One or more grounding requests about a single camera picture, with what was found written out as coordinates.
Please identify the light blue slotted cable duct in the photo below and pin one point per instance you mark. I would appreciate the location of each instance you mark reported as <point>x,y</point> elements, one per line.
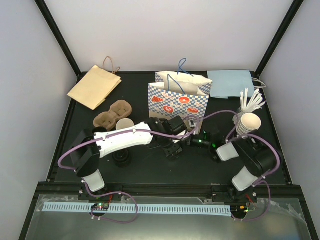
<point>125,208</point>

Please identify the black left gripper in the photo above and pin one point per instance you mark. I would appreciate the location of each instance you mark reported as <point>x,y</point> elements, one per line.
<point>172,152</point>

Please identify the stack of black lids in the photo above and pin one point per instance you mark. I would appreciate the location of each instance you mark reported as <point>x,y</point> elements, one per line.
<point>122,158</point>

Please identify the left black frame post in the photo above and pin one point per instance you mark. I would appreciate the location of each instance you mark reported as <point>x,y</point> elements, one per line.
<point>48,17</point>

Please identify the small electronics board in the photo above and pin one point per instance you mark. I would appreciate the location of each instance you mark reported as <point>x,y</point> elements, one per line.
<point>99,207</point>
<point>242,209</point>

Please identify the black frame post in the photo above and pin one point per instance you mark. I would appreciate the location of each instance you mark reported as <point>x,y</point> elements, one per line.
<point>48,17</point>
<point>286,22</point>

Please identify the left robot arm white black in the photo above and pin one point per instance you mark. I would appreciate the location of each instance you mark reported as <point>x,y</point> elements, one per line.
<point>93,146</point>

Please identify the brown kraft paper bag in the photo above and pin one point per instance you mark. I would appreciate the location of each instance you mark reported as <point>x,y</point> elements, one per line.
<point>97,84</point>

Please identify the small electronics board right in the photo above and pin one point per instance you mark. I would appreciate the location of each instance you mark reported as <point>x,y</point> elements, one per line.
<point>242,209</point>

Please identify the blue checkered paper bag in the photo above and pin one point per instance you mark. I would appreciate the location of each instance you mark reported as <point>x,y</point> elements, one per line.
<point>178,93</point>

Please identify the right black frame post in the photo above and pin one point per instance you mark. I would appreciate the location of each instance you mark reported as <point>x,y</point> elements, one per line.
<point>286,22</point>

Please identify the light blue paper bag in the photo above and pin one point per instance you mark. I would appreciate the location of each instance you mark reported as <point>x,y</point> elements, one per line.
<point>230,83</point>

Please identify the white paper coffee cup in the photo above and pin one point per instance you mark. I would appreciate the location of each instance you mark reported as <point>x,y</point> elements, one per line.
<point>124,123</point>

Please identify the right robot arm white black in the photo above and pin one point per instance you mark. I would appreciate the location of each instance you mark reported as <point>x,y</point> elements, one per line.
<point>259,158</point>

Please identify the stack of paper cups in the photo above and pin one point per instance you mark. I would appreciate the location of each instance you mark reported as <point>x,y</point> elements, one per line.
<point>248,123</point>

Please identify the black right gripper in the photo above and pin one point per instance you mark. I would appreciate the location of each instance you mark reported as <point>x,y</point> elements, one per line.
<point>189,141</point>

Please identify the brown cardboard cup carrier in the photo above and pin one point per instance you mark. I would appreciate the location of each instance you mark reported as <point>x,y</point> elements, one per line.
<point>119,110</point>

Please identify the small electronics board left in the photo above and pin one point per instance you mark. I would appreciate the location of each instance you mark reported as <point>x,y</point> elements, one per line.
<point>99,207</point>

